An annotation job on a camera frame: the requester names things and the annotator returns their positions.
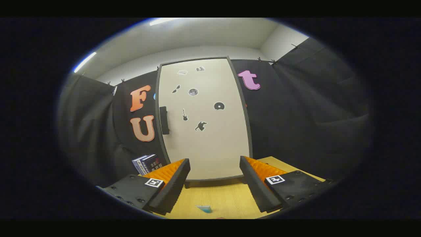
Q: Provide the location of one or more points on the black backdrop cloth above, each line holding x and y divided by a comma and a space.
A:
296, 115

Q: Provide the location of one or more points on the dark blue book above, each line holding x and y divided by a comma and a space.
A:
154, 163

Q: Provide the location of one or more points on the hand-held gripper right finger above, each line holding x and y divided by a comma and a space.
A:
255, 184

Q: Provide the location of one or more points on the blue translucent bottle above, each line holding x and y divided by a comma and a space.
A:
204, 208

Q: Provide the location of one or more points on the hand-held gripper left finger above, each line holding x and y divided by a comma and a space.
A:
171, 187

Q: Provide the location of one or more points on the light blue book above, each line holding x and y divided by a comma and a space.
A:
138, 165

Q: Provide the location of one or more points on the grey cabinet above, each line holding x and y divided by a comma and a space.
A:
157, 98

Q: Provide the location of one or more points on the white cabinet door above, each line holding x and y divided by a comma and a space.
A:
210, 148

